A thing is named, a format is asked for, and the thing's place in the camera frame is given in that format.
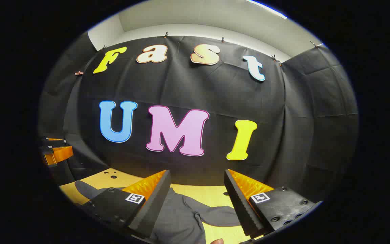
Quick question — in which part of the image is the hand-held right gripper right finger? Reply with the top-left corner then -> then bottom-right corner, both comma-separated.
223,169 -> 317,238

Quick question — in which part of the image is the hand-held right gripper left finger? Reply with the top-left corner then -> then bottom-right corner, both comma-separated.
80,169 -> 172,239

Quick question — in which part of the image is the grey polo shirt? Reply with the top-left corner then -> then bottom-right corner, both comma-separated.
75,180 -> 241,244

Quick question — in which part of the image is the black backdrop cloth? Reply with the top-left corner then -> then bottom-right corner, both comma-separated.
38,32 -> 360,204

